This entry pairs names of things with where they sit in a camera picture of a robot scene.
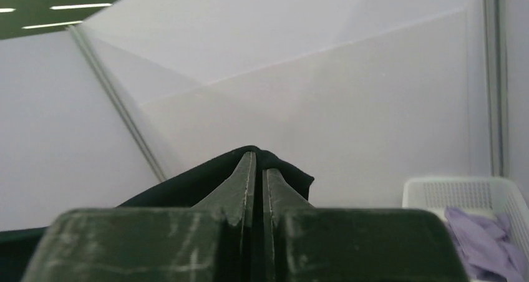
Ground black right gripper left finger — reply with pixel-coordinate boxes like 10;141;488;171
22;152;256;281

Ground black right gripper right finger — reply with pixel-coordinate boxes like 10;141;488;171
262;169;467;281

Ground black t shirt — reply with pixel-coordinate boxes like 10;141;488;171
1;145;314;281

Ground purple crumpled t shirt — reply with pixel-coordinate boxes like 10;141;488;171
444;207;528;281

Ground white plastic basket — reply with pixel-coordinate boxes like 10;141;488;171
402;177;528;259

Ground left aluminium corner post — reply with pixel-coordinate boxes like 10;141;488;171
67;25;167;182

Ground aluminium corner post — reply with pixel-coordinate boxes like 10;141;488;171
483;0;509;177
67;25;167;182

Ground right aluminium corner post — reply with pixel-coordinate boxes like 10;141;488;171
483;0;509;177

